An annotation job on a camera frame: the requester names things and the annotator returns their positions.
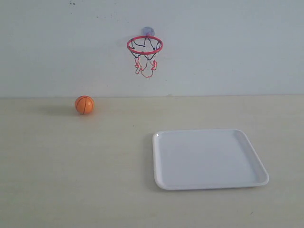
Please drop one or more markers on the small orange basketball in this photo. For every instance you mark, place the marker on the small orange basketball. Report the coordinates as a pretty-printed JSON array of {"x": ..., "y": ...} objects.
[{"x": 84, "y": 104}]

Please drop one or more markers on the red mini basketball hoop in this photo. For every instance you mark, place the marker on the red mini basketball hoop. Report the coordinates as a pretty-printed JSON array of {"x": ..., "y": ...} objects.
[{"x": 144, "y": 50}]

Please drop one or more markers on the white rectangular tray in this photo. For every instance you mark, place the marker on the white rectangular tray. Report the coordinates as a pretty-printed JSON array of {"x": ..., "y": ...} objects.
[{"x": 206, "y": 159}]

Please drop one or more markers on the clear suction cup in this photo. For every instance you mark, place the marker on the clear suction cup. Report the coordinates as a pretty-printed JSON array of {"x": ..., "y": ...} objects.
[{"x": 148, "y": 31}]

